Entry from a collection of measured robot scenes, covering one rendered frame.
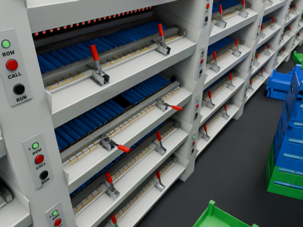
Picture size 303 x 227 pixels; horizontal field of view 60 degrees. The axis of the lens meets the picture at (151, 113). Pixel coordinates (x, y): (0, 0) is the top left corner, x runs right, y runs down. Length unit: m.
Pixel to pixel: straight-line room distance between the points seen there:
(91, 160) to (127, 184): 0.24
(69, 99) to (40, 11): 0.19
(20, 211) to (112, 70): 0.39
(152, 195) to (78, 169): 0.51
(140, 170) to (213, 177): 0.53
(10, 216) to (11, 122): 0.22
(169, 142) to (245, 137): 0.73
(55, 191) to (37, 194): 0.05
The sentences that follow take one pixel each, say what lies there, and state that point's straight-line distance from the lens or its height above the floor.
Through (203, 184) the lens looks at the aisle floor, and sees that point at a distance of 1.34.
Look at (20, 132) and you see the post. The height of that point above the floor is 0.68.
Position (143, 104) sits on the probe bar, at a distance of 0.87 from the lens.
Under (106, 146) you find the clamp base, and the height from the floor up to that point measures 0.50.
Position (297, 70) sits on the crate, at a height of 0.54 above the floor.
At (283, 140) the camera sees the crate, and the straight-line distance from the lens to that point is 1.21.
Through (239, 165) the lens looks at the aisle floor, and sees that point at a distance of 1.49.
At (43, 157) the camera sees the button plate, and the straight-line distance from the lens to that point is 0.58.
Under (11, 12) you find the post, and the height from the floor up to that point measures 0.88.
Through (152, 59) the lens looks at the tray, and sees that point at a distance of 0.79.
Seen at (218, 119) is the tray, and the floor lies 0.11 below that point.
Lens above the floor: 0.95
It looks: 31 degrees down
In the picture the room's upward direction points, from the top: straight up
